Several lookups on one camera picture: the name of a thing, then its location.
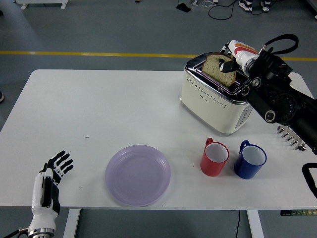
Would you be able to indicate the person's black white shoe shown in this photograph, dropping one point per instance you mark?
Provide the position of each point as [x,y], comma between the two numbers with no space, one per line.
[245,5]
[265,5]

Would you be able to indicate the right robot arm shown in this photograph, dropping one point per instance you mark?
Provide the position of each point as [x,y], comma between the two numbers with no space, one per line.
[280,99]

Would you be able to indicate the red enamel mug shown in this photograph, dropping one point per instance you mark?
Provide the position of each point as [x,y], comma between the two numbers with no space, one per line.
[211,168]

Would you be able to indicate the white furniture base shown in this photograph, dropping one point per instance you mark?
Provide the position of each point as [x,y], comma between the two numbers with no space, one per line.
[42,2]

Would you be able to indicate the black foot pedal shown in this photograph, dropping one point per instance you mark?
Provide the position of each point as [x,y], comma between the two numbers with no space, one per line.
[183,8]

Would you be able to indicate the white table leg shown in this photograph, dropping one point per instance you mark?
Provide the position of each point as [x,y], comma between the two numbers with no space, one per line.
[71,224]
[255,224]

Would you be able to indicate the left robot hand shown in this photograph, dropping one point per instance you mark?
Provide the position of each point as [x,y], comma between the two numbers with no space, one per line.
[39,198]

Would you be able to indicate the dark shoe at edge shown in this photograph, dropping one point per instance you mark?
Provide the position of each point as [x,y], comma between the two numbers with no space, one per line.
[1,96]

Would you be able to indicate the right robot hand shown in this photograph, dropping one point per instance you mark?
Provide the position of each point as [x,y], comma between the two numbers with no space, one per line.
[244,53]

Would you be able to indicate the table height control panel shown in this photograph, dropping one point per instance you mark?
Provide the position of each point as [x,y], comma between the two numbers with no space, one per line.
[297,212]

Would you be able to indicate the metal toast rack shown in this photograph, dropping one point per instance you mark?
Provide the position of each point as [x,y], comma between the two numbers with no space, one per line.
[291,138]

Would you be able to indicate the purple plastic plate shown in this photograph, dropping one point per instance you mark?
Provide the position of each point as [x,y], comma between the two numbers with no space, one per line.
[137,176]

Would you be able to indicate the blue enamel mug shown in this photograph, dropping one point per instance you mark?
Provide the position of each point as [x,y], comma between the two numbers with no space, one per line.
[245,171]

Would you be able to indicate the cream and chrome toaster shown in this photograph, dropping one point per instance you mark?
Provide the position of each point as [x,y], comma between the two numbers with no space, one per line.
[210,109]

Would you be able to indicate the brown bread slice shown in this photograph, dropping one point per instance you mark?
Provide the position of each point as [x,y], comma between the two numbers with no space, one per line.
[213,72]

